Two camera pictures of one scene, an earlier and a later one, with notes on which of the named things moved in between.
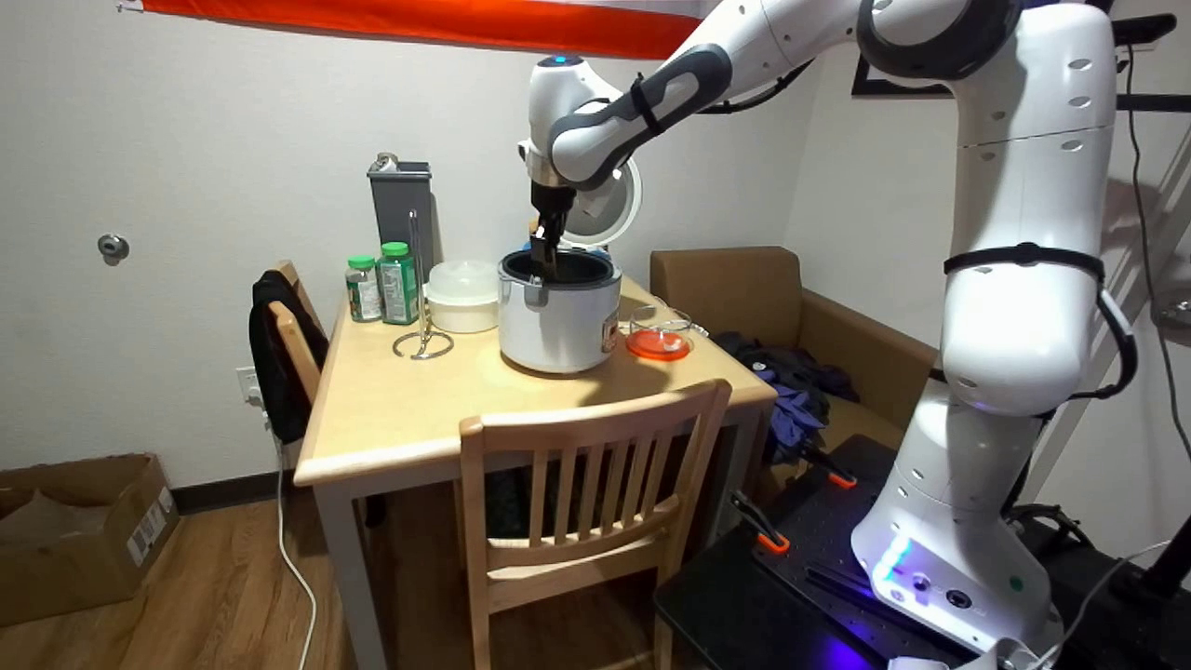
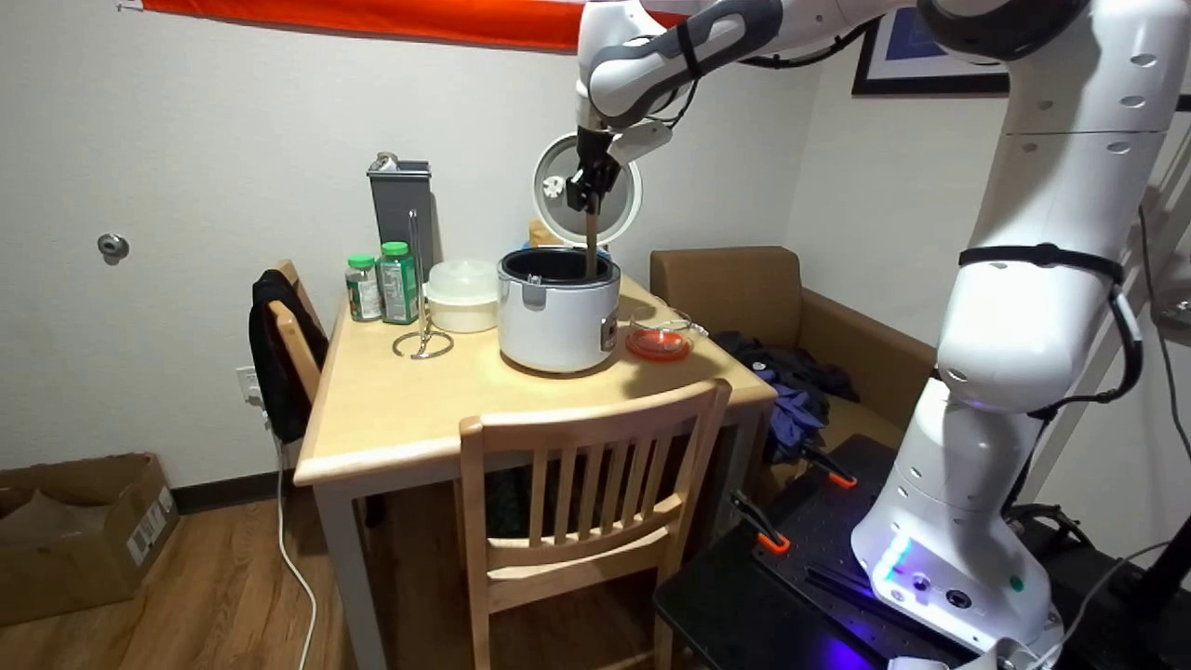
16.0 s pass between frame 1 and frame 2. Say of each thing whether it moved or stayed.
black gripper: moved
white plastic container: stayed
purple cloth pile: stayed
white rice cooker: stayed
